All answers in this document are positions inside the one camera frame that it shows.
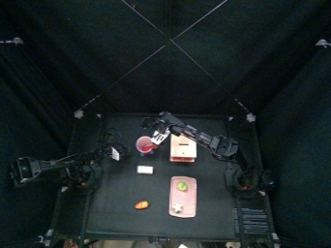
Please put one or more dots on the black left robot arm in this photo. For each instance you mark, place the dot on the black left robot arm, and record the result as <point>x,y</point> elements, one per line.
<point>51,165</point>

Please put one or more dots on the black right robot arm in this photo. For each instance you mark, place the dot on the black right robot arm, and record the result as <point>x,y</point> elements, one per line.
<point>202,137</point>

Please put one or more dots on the light wooden drawer box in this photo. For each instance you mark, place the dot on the light wooden drawer box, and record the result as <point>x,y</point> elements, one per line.
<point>183,146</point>

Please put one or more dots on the pink wooden drawer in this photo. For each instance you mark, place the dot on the pink wooden drawer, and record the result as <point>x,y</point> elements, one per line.
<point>182,159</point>

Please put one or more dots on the red plastic cup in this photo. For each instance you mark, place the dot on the red plastic cup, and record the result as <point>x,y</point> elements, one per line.
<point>146,144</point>

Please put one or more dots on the small white box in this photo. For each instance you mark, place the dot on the small white box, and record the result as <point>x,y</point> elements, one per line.
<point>144,169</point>

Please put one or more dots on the green toy vegetable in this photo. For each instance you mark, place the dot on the green toy vegetable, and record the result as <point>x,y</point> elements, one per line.
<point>182,186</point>

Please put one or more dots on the orange toy food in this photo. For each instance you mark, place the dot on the orange toy food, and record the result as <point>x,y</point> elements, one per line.
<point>142,204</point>

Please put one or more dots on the pink rectangular tray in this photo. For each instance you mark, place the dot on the pink rectangular tray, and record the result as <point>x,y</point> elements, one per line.
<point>183,197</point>

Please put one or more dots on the white star toy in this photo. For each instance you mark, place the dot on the white star toy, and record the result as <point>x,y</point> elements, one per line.
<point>176,207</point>

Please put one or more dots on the grey frame corner bracket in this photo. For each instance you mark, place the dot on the grey frame corner bracket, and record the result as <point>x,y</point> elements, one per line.
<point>250,117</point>
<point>18,41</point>
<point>322,42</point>
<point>78,113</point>

